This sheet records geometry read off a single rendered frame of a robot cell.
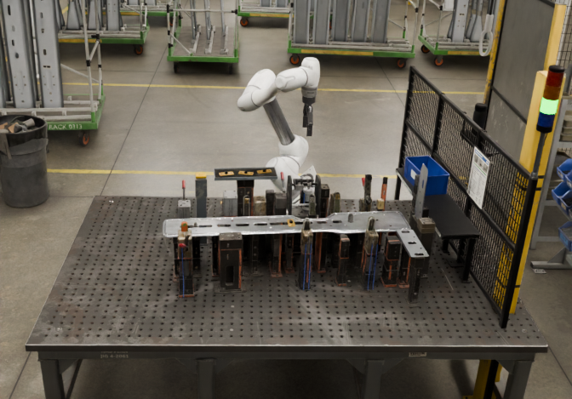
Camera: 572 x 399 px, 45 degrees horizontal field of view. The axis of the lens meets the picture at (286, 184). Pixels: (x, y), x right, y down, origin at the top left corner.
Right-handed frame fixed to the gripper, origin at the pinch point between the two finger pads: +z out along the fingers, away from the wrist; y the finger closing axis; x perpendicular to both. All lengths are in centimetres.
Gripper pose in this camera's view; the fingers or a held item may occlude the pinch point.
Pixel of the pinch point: (306, 129)
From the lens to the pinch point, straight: 393.2
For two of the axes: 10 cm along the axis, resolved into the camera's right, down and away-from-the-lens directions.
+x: 9.9, -0.3, 1.4
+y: 1.4, 4.3, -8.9
